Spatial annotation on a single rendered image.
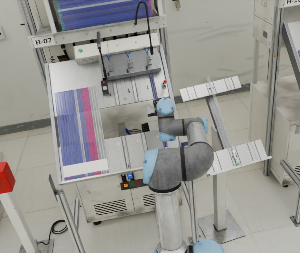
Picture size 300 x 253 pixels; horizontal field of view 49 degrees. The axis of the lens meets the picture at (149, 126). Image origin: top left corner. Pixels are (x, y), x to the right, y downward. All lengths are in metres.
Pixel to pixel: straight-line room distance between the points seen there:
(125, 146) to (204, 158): 0.79
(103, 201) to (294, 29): 1.64
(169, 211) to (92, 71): 1.07
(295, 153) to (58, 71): 1.66
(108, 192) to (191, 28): 2.01
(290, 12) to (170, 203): 1.62
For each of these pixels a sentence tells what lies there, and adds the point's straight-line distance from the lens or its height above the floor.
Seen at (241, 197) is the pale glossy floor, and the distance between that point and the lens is 2.63.
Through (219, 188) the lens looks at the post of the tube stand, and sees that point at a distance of 2.11.
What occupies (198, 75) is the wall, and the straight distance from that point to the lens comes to 3.79.
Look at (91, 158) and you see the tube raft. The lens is 1.82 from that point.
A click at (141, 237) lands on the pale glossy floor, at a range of 2.41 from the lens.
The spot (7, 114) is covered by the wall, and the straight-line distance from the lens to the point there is 3.95.
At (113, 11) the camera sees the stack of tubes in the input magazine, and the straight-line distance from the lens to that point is 1.89.
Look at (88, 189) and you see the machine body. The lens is 2.28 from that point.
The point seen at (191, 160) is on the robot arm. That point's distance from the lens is 1.08.
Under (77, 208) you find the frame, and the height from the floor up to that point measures 0.32.
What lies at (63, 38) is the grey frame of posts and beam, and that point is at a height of 1.34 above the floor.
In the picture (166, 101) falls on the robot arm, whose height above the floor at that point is 1.16.
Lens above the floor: 1.84
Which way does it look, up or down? 32 degrees down
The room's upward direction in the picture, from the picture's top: 8 degrees counter-clockwise
